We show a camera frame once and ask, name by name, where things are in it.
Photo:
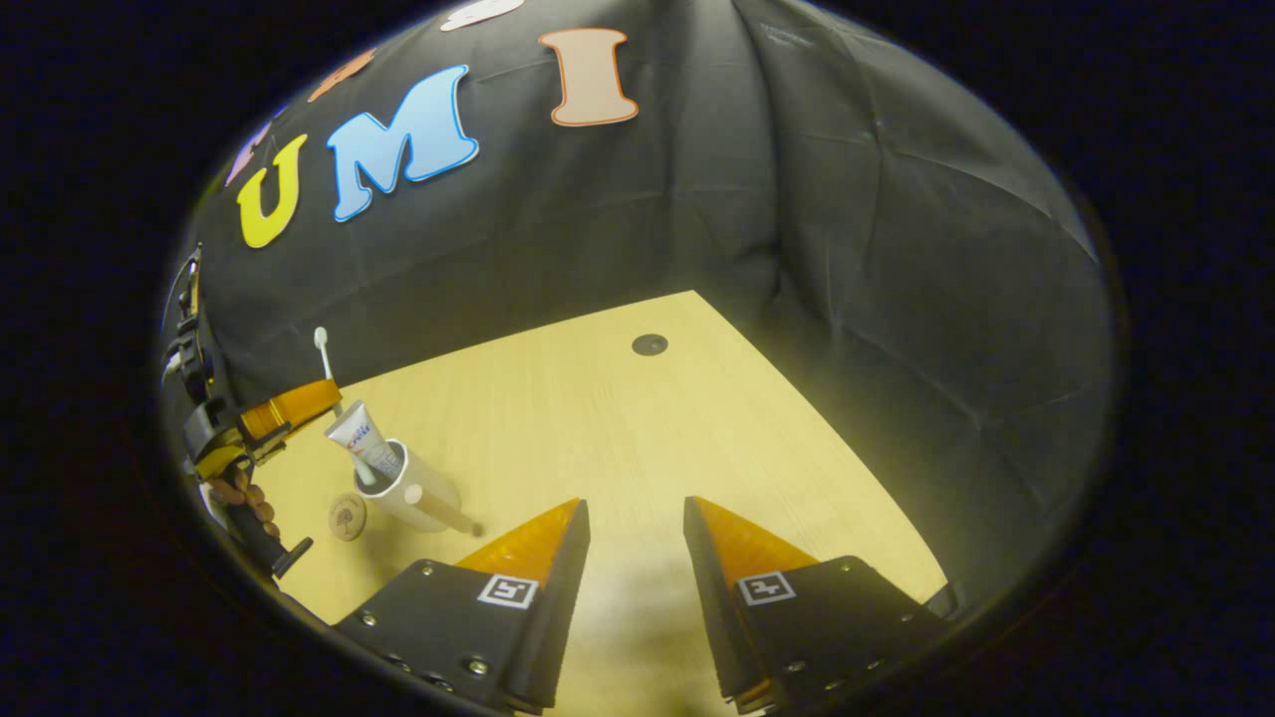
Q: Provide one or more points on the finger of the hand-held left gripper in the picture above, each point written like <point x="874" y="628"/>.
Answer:
<point x="289" y="403"/>

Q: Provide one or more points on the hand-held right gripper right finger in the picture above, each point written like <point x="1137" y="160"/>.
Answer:
<point x="709" y="597"/>

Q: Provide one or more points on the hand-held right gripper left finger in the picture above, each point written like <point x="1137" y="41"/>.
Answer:
<point x="558" y="597"/>

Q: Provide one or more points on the pale blue toothbrush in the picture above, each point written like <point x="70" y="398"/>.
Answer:
<point x="322" y="349"/>

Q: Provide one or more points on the white toothpaste tube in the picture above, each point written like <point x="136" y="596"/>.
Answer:
<point x="361" y="433"/>

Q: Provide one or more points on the round cork coaster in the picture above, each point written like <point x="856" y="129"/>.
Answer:
<point x="347" y="517"/>

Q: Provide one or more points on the light wooden desktop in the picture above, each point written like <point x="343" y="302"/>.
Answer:
<point x="618" y="438"/>

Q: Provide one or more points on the round black desk grommet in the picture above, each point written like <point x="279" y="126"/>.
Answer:
<point x="649" y="345"/>

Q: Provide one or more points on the black backdrop cloth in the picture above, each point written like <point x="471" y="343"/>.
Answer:
<point x="797" y="199"/>

